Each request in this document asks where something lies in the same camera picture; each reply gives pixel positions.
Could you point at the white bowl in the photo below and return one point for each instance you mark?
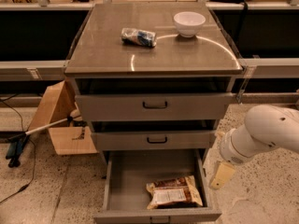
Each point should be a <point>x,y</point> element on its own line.
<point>188,23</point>

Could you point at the cardboard box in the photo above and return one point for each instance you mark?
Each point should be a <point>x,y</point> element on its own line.
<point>57,103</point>

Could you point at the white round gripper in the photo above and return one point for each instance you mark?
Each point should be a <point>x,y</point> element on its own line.
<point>230,149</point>

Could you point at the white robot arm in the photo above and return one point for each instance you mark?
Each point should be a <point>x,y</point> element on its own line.
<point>265,128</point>

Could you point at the top grey drawer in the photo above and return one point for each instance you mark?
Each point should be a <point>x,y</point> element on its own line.
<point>151,107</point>

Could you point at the reacher grabber tool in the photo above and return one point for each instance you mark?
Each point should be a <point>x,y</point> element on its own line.
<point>18,142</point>

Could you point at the grey drawer cabinet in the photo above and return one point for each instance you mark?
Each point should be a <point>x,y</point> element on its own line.
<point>151,76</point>

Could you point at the blue crumpled snack bag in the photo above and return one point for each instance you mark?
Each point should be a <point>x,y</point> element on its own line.
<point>138,37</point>

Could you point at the middle grey drawer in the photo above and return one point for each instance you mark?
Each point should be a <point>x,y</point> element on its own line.
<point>153,140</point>

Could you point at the brown chip bag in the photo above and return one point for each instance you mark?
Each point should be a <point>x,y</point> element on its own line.
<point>170,192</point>

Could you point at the bottom grey drawer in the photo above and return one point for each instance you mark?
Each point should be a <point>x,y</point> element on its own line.
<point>126,198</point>

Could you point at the grey drawer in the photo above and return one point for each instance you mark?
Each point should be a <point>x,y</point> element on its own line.
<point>153,140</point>
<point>126,198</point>
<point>151,107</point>

